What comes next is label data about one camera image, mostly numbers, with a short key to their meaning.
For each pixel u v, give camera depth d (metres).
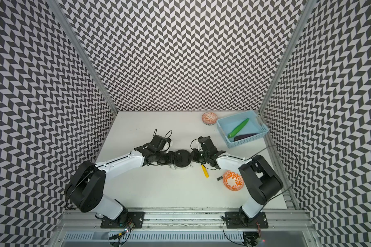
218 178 0.85
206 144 0.71
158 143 0.70
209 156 0.71
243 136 0.91
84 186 0.44
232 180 0.84
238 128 1.05
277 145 1.02
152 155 0.67
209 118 1.12
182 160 0.87
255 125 1.07
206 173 0.89
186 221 0.74
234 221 0.73
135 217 0.74
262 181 0.46
